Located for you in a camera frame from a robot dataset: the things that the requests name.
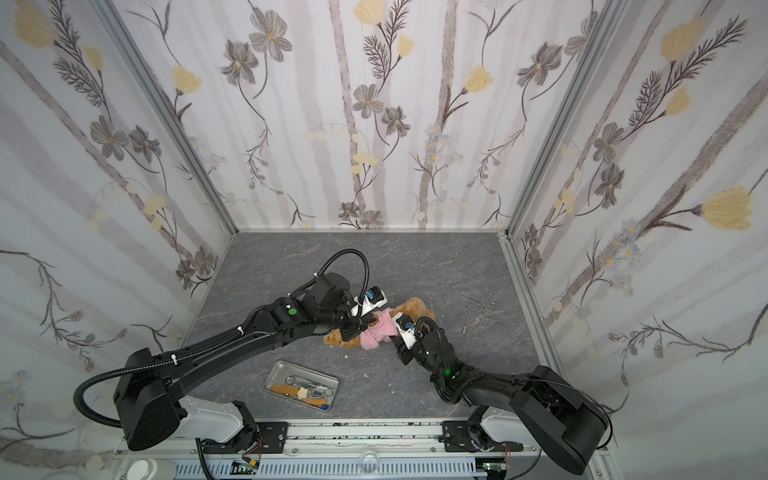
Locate pink teddy hoodie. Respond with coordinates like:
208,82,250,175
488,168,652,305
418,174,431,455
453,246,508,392
359,308,399,350

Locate brown teddy bear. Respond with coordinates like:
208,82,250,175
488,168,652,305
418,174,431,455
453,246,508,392
323,297,437,350

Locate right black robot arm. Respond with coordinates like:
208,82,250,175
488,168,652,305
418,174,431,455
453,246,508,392
391,313,612,474

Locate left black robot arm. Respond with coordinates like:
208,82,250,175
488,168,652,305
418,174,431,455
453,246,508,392
113,273,387,453

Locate scissors in tray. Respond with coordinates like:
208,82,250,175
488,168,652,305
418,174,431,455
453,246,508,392
285,375,334,398

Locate metal tray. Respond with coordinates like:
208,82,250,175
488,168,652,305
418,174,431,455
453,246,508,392
264,360,340,412

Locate wooden brush in tray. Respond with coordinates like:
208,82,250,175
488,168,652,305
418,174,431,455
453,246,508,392
268,384,330,410

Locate white round cap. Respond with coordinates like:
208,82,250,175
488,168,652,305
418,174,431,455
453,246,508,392
125,459,176,480

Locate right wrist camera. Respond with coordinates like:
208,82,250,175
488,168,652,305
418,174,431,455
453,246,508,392
393,312,417,350

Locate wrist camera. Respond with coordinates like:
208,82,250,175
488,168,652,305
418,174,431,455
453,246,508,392
393,312,417,350
350,286,388,318

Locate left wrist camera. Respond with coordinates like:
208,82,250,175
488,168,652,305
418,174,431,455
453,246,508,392
350,286,388,318

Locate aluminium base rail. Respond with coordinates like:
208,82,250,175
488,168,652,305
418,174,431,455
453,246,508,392
113,417,613,480

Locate black corrugated cable hose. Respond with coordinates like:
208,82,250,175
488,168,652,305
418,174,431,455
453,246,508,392
73,248,371,429

